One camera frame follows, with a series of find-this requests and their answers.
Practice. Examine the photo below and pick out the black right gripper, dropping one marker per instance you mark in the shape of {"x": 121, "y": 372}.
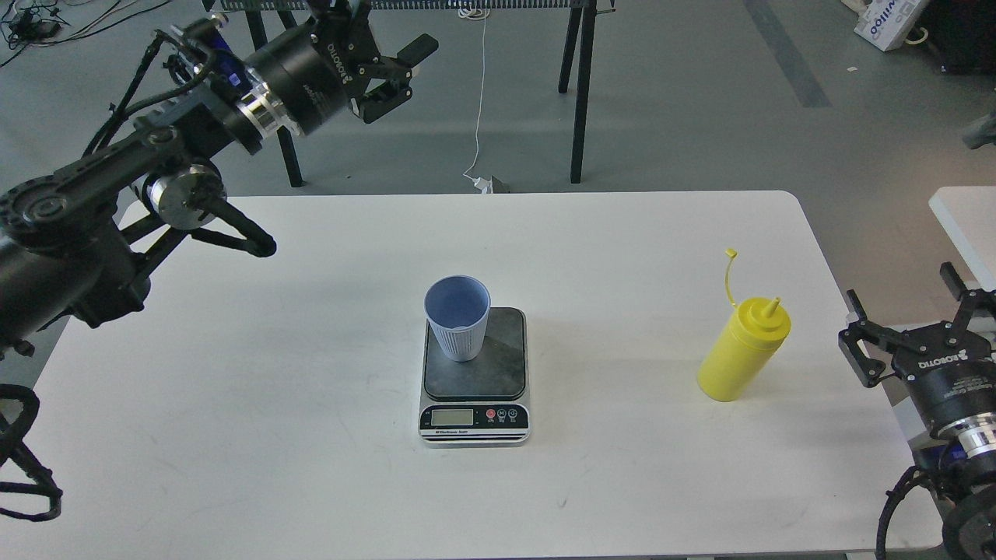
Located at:
{"x": 945, "y": 377}

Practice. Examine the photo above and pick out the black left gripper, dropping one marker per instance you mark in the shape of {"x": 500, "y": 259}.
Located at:
{"x": 318, "y": 69}

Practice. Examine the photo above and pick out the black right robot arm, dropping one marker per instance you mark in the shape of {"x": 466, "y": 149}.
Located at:
{"x": 961, "y": 471}

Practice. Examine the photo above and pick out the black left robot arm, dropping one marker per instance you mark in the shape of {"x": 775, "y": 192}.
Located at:
{"x": 84, "y": 240}

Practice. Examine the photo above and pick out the white side table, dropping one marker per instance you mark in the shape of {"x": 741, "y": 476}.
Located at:
{"x": 967, "y": 215}

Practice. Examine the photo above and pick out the black digital kitchen scale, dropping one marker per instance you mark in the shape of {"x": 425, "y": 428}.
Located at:
{"x": 484, "y": 402}

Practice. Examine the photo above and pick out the blue ribbed plastic cup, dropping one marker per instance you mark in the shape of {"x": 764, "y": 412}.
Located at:
{"x": 457, "y": 308}

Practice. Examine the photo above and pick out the white cardboard box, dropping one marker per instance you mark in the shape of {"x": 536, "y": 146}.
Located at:
{"x": 886, "y": 24}

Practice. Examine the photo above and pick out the yellow squeeze bottle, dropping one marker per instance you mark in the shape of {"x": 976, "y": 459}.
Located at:
{"x": 755, "y": 330}

